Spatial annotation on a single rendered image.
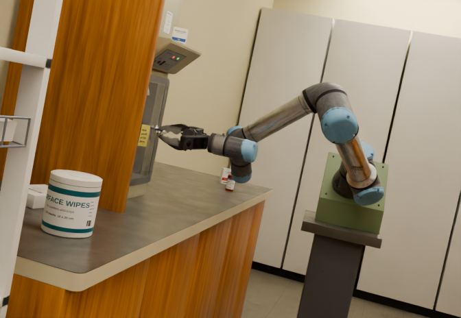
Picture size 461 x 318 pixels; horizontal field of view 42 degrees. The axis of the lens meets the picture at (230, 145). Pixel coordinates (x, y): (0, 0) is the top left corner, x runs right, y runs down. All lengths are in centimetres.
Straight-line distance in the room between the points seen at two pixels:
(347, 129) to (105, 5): 87
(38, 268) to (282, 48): 394
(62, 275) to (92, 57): 85
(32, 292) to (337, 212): 149
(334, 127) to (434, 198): 301
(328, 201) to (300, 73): 258
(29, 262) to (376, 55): 396
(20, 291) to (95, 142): 70
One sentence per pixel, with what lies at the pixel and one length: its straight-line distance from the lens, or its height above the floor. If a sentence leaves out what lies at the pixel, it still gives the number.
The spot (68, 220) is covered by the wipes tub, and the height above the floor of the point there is 99.
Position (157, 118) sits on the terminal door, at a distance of 221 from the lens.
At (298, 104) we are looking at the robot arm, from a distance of 213.
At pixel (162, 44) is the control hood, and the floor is 149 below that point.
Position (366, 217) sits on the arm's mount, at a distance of 253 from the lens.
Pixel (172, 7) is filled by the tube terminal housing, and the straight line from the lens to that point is 221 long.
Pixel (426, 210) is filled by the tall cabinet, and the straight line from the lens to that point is 494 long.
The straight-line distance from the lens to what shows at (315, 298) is 257.
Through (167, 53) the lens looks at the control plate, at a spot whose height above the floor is 147.
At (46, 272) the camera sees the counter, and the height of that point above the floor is 92.
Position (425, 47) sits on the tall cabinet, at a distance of 495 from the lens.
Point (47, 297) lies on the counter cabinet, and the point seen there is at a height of 87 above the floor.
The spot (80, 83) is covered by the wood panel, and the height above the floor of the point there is 131.
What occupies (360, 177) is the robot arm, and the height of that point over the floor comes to 117.
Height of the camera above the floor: 134
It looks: 4 degrees down
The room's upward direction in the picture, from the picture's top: 11 degrees clockwise
